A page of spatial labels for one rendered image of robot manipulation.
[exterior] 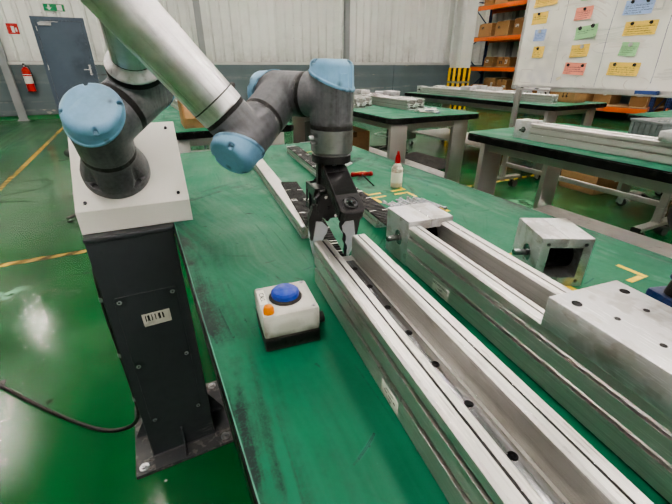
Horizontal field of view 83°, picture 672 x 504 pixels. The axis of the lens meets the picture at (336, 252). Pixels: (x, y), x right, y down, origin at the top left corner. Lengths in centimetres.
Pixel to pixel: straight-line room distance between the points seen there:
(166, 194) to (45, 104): 1065
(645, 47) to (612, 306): 313
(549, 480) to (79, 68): 1142
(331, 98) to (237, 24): 1122
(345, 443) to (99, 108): 76
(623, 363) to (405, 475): 24
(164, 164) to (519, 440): 97
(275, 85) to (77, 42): 1085
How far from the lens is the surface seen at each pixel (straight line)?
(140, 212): 105
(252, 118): 64
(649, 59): 355
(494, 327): 59
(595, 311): 50
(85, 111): 92
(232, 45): 1182
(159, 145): 114
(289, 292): 54
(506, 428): 44
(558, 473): 41
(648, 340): 48
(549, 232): 77
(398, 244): 79
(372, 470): 44
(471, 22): 880
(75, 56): 1150
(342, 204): 64
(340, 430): 46
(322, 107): 66
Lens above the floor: 114
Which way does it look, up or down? 26 degrees down
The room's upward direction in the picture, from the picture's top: straight up
